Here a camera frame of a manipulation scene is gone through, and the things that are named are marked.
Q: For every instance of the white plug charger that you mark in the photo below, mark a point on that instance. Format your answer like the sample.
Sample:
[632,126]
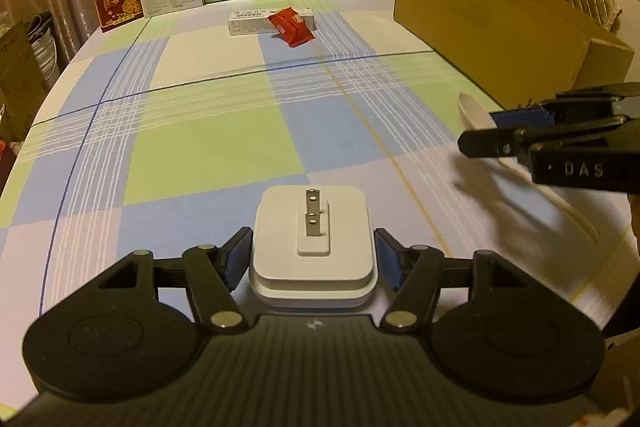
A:
[280,257]

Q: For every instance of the desktop with checked cloth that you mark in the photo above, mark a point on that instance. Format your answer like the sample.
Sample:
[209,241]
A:
[200,147]

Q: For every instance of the red snack packet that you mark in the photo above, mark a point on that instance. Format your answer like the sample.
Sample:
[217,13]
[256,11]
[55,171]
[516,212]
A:
[292,27]

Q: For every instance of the white medicine box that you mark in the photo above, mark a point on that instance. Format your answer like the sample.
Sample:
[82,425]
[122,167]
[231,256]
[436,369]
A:
[245,24]

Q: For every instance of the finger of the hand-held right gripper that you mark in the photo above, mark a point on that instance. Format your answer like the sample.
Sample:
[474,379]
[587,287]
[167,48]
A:
[485,144]
[515,117]

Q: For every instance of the large cardboard box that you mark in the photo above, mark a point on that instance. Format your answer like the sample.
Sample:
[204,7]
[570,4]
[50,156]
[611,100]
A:
[490,27]

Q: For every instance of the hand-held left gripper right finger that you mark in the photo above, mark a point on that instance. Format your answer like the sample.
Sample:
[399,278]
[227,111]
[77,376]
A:
[387,257]

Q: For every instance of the small brown carton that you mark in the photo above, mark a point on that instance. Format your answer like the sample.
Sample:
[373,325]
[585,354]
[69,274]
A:
[17,82]

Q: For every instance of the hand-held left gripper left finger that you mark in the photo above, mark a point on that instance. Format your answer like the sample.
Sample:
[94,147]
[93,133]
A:
[237,257]

